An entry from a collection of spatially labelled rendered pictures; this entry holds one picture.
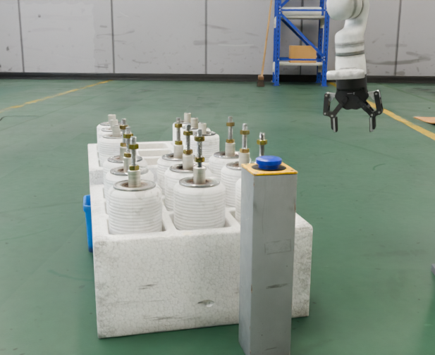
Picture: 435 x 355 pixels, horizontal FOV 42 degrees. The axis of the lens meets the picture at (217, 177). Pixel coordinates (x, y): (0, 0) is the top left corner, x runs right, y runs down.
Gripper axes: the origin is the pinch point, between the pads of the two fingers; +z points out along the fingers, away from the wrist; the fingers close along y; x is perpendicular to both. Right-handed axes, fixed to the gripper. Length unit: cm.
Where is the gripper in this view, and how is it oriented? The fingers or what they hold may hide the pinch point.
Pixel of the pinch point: (353, 129)
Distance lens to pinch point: 151.5
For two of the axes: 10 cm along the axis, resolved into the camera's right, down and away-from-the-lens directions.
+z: 1.2, 9.4, 3.1
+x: -4.1, 3.3, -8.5
